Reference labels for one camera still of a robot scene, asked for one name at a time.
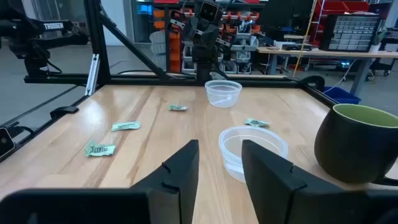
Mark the wooden top workbench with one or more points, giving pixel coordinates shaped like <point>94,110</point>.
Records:
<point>326,53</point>

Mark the black frame clamp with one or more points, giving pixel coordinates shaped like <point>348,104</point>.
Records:
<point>63,110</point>
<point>314,81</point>

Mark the grey small parts drawer cabinet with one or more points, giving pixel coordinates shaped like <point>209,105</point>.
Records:
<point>351,32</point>

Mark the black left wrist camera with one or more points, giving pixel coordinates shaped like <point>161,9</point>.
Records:
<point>209,12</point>

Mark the shelf with orange bins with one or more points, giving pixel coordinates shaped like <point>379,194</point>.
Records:
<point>174,49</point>

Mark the red metal cabinet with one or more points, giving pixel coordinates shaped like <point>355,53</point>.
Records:
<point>335,6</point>

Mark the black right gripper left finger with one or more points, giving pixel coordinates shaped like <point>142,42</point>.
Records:
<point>177,174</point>

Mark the black table level camera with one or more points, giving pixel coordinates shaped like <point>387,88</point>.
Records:
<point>5,141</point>

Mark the blue plastic bin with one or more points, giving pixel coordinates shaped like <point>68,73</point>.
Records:
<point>342,96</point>

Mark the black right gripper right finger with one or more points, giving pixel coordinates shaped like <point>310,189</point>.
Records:
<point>273,183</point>

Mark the black Trossen robot arm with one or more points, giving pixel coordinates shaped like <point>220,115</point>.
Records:
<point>53,26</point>

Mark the dark green ceramic mug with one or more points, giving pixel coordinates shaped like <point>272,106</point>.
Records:
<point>348,149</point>

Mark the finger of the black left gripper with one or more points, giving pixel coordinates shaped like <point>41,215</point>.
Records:
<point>226,39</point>
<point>177,21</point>

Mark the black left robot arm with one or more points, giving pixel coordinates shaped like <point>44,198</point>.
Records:
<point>203,63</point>

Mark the green white sweetener packet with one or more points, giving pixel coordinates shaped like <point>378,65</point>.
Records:
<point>99,150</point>
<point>126,126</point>
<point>178,107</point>
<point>256,122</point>

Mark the white metal bracket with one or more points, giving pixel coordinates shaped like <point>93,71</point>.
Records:
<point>92,74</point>

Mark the black aluminium table frame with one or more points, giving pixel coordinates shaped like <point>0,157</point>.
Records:
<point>98,37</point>

